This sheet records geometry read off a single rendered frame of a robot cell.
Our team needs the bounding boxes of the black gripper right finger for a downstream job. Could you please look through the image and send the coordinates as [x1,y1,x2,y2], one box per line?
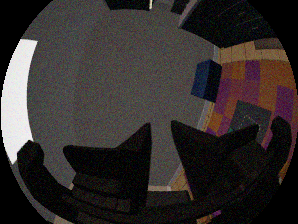
[170,120,259,200]

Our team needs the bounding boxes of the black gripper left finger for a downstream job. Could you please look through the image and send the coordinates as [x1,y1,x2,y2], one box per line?
[63,123,152,206]

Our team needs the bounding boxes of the dark grey mat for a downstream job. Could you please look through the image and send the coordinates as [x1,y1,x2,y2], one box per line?
[229,100,271,144]

